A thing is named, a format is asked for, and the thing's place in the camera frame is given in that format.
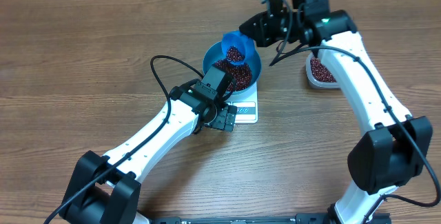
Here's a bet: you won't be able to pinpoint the blue plastic measuring scoop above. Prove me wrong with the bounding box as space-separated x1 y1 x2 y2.
220 30 256 65

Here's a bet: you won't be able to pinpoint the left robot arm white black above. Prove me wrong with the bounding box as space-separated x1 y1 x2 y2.
56 65 237 223

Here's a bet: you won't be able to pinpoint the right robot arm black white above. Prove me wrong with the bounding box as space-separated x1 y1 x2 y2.
239 0 433 223

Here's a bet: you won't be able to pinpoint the white digital kitchen scale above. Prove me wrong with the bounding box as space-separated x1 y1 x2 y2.
226 82 258 124

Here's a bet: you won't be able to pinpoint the red beans in scoop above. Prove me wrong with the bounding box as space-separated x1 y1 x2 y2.
226 46 245 63

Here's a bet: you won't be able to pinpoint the red beans in bowl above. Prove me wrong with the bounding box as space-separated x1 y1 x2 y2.
214 59 252 92

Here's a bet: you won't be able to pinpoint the teal bowl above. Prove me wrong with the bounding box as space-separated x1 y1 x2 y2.
203 41 262 96

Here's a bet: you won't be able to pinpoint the clear plastic container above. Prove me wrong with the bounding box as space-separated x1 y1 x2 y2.
306 53 339 90

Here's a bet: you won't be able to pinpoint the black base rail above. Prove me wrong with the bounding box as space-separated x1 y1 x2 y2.
150 213 338 224

